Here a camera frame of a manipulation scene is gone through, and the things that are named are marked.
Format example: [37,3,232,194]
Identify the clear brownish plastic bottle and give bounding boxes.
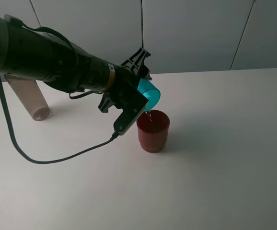
[4,74,51,121]

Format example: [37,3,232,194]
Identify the red plastic cup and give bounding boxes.
[136,110,170,153]

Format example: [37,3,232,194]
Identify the teal translucent plastic cup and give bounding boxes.
[138,79,161,112]

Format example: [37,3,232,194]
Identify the black camera cable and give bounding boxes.
[0,16,120,165]

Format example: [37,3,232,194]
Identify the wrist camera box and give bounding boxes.
[114,90,148,136]

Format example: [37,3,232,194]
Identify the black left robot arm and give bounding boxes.
[0,15,160,118]

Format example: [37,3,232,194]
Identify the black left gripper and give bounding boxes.
[98,47,152,113]

